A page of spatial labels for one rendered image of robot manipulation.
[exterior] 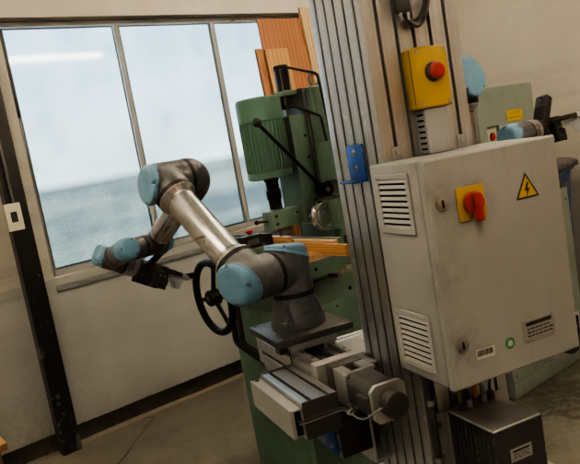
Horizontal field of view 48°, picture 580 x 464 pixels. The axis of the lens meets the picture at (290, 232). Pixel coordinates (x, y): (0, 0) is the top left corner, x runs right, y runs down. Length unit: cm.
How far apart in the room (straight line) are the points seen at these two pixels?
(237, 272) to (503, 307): 64
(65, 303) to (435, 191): 254
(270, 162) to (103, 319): 152
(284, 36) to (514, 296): 312
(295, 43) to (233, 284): 285
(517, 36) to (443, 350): 338
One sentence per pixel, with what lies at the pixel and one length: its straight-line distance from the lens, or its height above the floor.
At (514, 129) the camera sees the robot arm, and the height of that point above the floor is 124.
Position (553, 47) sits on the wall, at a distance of 444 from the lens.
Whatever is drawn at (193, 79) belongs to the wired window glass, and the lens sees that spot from 401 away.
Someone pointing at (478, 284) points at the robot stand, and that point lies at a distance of 138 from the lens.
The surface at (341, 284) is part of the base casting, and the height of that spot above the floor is 76.
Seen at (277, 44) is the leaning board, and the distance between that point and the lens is 425.
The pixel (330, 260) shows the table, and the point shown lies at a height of 89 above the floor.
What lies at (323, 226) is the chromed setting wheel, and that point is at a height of 98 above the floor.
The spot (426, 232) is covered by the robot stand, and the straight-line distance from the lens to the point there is 132.
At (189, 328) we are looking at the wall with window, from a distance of 384.
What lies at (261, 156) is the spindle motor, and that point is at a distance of 248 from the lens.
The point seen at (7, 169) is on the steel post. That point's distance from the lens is 337.
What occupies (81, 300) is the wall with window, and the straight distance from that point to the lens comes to 356.
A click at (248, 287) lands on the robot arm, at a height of 98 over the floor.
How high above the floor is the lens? 130
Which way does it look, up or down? 7 degrees down
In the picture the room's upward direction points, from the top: 10 degrees counter-clockwise
